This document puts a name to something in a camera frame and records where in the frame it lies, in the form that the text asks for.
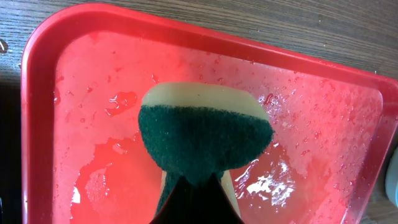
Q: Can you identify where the red plastic tray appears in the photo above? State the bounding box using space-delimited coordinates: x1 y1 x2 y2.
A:
21 4 397 223

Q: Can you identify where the black rectangular metal tray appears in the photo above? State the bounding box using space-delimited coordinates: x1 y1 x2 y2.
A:
1 83 22 223

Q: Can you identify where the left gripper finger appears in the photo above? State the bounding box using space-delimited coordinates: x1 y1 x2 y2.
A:
150 174 243 224

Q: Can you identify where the green yellow sponge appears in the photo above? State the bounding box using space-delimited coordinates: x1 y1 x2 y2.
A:
138 82 274 218

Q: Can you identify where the light blue plate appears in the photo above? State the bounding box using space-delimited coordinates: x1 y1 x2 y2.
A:
385 148 398 207

